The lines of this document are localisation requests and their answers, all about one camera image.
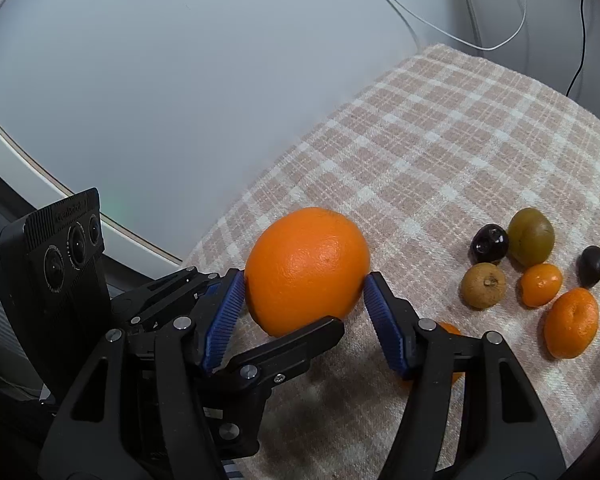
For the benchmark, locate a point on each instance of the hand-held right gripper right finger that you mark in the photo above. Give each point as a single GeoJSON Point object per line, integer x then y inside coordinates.
{"type": "Point", "coordinates": [386, 330]}

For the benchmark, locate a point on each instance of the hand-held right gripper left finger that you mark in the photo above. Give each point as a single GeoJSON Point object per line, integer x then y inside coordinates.
{"type": "Point", "coordinates": [224, 322]}

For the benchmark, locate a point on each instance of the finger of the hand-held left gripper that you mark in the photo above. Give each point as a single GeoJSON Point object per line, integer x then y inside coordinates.
{"type": "Point", "coordinates": [290, 350]}
{"type": "Point", "coordinates": [170, 285]}

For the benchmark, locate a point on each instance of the large orange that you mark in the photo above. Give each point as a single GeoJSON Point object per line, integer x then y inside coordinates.
{"type": "Point", "coordinates": [305, 265]}

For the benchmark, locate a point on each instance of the brown longan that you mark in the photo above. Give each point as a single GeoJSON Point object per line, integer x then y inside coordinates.
{"type": "Point", "coordinates": [482, 285]}

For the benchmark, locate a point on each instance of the shiny dark plum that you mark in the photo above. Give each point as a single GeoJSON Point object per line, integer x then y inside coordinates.
{"type": "Point", "coordinates": [487, 245]}

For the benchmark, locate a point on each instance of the small mandarin orange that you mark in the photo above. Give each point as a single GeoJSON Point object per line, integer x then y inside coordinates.
{"type": "Point", "coordinates": [540, 285]}

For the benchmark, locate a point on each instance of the white furniture board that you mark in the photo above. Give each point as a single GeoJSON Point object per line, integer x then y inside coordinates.
{"type": "Point", "coordinates": [55, 180]}

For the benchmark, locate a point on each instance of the beige plaid cloth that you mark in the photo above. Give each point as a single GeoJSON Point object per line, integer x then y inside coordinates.
{"type": "Point", "coordinates": [405, 160]}

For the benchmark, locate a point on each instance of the green plum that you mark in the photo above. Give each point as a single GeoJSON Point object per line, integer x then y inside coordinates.
{"type": "Point", "coordinates": [530, 237]}

